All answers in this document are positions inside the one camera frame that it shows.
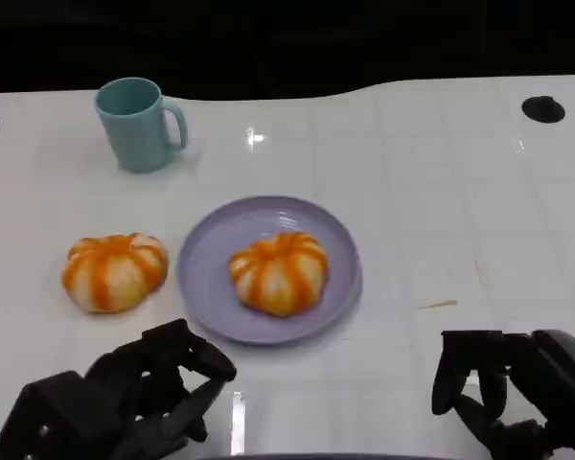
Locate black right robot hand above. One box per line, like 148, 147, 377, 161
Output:
430, 328, 575, 460

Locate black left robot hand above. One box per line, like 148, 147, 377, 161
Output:
0, 318, 239, 460

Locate orange white toy bread roll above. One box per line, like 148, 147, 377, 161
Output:
60, 232, 170, 315
227, 231, 329, 318

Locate lilac plate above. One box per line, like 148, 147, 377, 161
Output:
175, 195, 364, 347

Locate pale green mug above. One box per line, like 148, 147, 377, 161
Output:
94, 76, 190, 174

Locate black table grommet hole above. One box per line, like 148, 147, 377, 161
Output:
520, 95, 566, 125

